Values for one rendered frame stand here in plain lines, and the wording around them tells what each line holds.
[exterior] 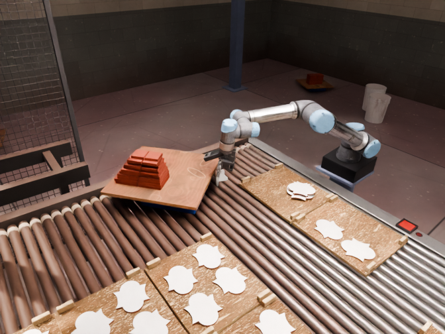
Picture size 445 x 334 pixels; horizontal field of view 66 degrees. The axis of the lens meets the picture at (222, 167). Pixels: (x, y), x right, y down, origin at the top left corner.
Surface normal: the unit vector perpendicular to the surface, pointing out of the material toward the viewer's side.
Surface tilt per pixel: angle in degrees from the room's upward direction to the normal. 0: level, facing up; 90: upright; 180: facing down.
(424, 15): 90
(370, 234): 0
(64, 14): 90
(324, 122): 88
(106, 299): 0
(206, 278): 0
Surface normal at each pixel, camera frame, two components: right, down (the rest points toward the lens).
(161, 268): 0.02, -0.85
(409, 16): -0.77, 0.33
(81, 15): 0.64, 0.41
